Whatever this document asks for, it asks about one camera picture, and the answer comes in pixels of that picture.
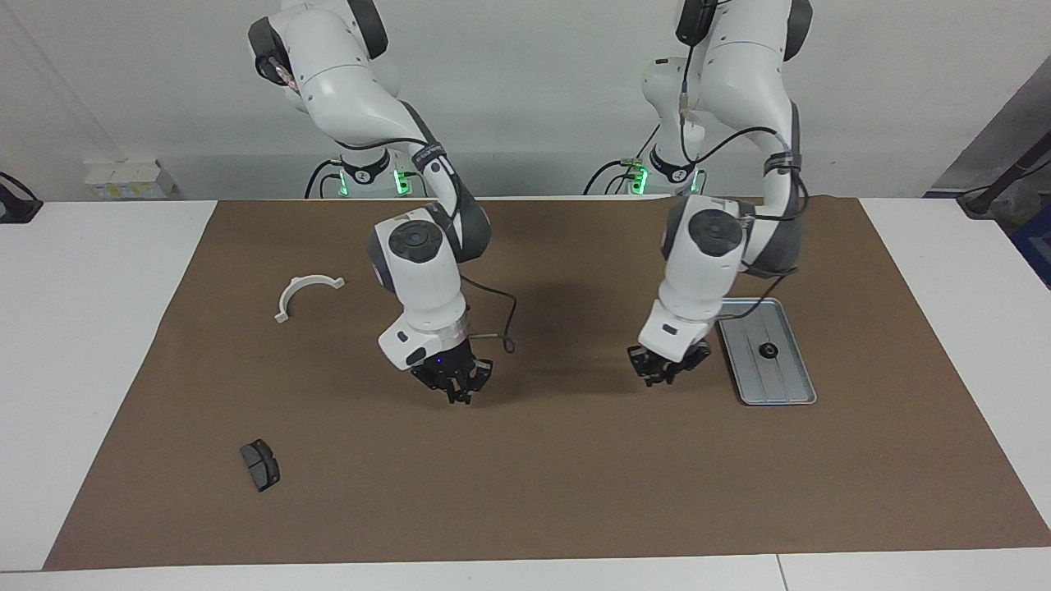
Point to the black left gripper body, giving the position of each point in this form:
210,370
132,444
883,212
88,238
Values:
669,357

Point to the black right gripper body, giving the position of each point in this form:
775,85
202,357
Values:
452,369

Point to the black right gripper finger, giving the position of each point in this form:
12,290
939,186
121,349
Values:
473,387
453,393

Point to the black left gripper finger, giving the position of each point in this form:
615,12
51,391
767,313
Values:
649,377
672,374

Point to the black bearing gear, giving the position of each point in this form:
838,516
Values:
769,350

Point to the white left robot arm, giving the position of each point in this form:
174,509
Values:
706,263

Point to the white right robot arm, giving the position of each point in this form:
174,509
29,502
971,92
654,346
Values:
423,271

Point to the silver metal tray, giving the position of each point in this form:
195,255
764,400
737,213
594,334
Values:
780,377

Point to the brown table mat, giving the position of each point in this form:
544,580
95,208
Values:
534,476

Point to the dark grey brake pad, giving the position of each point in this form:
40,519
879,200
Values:
261,466

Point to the black stand pole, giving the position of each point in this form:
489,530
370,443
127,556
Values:
977,205

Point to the white box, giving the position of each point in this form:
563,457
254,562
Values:
127,180

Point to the blue object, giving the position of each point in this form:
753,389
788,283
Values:
1036,246

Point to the black clamp base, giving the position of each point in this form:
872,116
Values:
16,209

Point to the white curved plastic bracket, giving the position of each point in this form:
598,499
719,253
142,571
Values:
305,281

